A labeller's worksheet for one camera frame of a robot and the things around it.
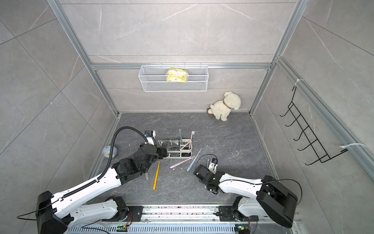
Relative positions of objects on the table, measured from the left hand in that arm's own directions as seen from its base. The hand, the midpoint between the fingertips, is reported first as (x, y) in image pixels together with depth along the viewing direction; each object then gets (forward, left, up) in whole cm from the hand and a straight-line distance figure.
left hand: (161, 141), depth 75 cm
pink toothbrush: (+2, -17, -23) cm, 28 cm away
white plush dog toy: (+38, -41, -14) cm, 58 cm away
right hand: (-10, -24, -24) cm, 35 cm away
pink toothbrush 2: (+10, -17, -6) cm, 21 cm away
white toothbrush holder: (+8, -7, -21) cm, 23 cm away
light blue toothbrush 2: (-2, -26, -24) cm, 35 cm away
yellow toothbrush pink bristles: (-10, +6, -23) cm, 25 cm away
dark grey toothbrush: (+19, -9, -23) cm, 31 cm away
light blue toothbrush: (-1, -17, -23) cm, 29 cm away
